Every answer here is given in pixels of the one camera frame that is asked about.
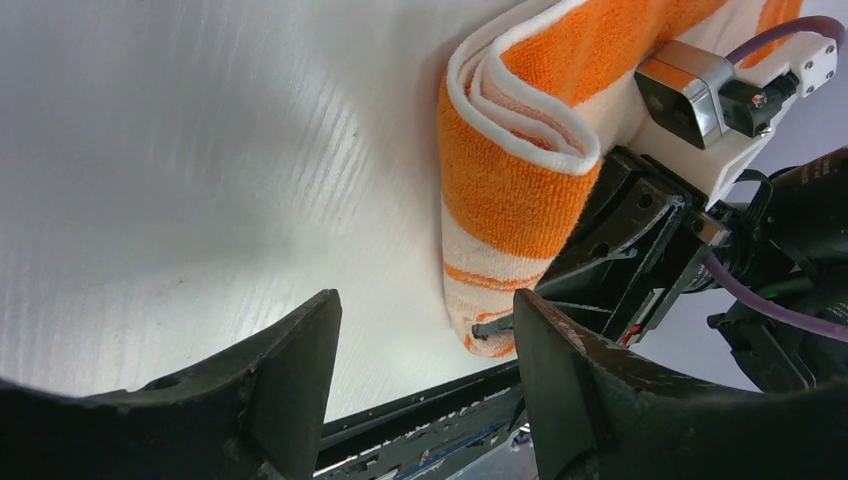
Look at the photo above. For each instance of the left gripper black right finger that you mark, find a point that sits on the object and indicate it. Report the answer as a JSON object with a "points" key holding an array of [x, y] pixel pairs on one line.
{"points": [[600, 411]]}

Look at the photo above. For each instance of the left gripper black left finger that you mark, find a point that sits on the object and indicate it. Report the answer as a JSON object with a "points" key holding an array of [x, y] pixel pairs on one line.
{"points": [[252, 411]]}

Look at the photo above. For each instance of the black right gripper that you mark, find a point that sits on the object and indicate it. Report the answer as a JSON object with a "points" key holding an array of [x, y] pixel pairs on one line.
{"points": [[638, 246]]}

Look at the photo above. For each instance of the orange and cream cloth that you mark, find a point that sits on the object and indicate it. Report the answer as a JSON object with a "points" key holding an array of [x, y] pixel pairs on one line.
{"points": [[529, 104]]}

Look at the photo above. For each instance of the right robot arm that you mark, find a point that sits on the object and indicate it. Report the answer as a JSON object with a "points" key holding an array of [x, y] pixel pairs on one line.
{"points": [[789, 244]]}

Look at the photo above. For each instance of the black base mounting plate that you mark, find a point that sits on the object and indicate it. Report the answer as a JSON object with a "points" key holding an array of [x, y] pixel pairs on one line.
{"points": [[431, 434]]}

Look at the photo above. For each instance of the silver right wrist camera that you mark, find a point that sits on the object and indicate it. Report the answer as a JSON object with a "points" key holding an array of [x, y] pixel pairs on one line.
{"points": [[697, 96]]}

